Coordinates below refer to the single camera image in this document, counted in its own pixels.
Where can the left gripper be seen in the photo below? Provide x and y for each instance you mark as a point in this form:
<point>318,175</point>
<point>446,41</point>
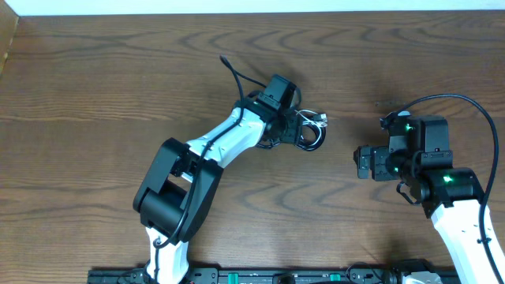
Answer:
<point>298,128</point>

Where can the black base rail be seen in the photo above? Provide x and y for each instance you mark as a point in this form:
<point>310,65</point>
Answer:
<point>207,275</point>

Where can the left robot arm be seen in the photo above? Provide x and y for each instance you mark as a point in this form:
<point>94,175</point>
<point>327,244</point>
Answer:
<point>176,194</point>

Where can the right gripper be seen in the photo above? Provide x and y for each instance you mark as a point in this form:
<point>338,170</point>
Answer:
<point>379,154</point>

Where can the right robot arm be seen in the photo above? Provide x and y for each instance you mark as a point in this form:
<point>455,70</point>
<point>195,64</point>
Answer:
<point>418,156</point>

